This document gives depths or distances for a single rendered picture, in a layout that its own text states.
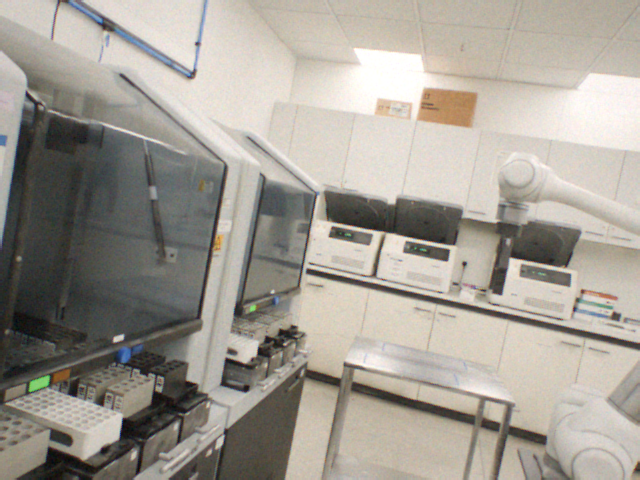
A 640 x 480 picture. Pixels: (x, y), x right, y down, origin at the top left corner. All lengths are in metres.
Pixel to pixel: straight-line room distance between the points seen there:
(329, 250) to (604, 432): 2.81
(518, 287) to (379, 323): 1.04
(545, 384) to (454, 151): 1.85
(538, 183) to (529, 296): 2.49
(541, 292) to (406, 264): 0.96
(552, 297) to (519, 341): 0.39
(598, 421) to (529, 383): 2.52
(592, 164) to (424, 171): 1.22
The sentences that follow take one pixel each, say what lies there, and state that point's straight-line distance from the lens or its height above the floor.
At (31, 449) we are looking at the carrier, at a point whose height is 0.86.
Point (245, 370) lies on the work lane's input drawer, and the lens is 1.61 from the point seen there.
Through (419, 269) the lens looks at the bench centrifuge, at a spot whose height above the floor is 1.04.
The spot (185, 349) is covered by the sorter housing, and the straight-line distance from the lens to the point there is 1.39.
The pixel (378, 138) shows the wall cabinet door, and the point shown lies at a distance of 4.20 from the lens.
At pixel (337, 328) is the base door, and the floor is 0.46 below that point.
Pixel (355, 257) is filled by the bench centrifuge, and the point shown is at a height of 1.03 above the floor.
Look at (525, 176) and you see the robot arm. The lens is 1.38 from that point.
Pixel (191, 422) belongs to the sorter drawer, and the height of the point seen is 0.77.
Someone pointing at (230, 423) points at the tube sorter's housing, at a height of 0.68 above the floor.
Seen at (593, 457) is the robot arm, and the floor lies 0.89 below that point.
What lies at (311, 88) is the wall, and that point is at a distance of 4.80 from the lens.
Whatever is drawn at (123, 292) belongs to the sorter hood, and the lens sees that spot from 1.04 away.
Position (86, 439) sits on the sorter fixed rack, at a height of 0.85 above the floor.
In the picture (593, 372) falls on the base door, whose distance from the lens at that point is 4.01.
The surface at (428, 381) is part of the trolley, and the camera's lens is 1.84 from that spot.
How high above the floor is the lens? 1.33
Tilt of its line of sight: 3 degrees down
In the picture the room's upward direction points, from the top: 11 degrees clockwise
